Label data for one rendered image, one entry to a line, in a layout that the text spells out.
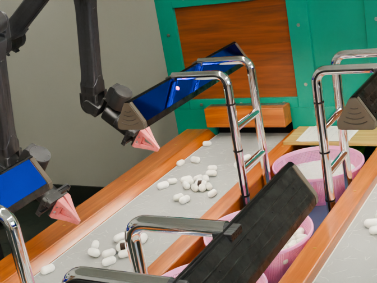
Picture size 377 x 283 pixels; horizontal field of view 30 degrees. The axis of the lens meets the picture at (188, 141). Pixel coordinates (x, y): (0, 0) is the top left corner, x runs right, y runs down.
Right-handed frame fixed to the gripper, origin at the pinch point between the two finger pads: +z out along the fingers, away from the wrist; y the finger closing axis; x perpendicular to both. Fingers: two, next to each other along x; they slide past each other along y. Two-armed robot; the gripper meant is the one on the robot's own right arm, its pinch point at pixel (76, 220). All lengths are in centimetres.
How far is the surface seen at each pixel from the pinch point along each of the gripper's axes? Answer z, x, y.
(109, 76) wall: -81, 74, 166
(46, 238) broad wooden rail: -4.4, 10.6, -2.1
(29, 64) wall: -128, 102, 166
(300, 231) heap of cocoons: 46, -30, 18
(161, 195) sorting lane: 7.9, 2.7, 33.6
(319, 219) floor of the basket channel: 48, -23, 38
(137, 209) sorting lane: 6.5, 4.0, 23.2
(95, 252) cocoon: 10.1, -0.6, -4.6
